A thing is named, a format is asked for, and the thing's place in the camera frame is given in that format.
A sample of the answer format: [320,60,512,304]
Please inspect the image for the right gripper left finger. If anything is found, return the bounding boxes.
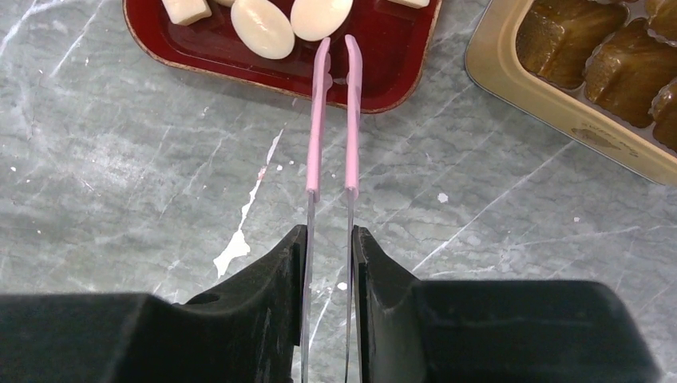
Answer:
[1,225,307,382]

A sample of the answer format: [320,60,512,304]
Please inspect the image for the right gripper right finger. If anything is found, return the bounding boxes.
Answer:
[352,226,662,382]

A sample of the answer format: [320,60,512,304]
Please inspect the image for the pink metal tweezers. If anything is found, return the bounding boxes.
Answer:
[300,34,364,383]

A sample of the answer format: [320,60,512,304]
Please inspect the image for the oval white chocolate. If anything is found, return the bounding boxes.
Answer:
[231,0,295,60]
[290,0,354,41]

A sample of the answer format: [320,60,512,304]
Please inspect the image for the gold chocolate box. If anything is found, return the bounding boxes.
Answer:
[465,0,676,185]

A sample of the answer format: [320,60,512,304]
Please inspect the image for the square white chocolate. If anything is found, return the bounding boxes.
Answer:
[390,0,430,9]

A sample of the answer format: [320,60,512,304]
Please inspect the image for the rectangular white chocolate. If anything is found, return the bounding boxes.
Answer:
[162,0,212,26]

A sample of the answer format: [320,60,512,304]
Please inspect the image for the red rectangular tray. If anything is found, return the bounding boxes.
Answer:
[122,1,442,113]

